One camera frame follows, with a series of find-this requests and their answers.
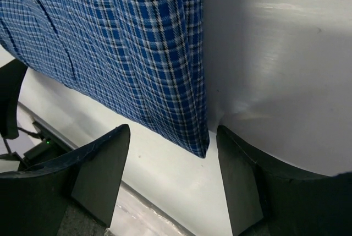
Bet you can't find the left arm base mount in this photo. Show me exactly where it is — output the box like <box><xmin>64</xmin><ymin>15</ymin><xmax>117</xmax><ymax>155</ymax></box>
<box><xmin>1</xmin><ymin>122</ymin><xmax>73</xmax><ymax>173</ymax></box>

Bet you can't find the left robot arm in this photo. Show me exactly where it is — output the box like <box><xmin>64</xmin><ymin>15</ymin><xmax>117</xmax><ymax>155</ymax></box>
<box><xmin>1</xmin><ymin>59</ymin><xmax>28</xmax><ymax>140</ymax></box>

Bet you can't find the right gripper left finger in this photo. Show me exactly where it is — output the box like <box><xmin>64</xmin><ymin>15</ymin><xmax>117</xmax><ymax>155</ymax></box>
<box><xmin>1</xmin><ymin>124</ymin><xmax>130</xmax><ymax>235</ymax></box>

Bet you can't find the blue plaid long sleeve shirt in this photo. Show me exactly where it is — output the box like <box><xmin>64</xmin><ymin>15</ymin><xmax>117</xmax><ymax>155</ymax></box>
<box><xmin>1</xmin><ymin>0</ymin><xmax>209</xmax><ymax>158</ymax></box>

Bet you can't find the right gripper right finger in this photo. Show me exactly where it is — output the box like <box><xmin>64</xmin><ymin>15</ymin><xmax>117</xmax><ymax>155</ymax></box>
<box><xmin>216</xmin><ymin>125</ymin><xmax>351</xmax><ymax>235</ymax></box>

